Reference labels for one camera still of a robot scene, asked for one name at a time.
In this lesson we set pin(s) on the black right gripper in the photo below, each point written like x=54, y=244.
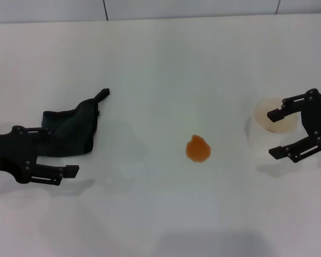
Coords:
x=318, y=120

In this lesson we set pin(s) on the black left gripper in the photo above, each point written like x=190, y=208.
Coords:
x=13, y=152

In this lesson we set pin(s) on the white paper cup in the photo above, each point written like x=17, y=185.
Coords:
x=259, y=139

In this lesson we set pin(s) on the dark blue rag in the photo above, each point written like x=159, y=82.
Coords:
x=80, y=117

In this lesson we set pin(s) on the orange-brown liquid stain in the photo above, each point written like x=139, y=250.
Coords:
x=198, y=150

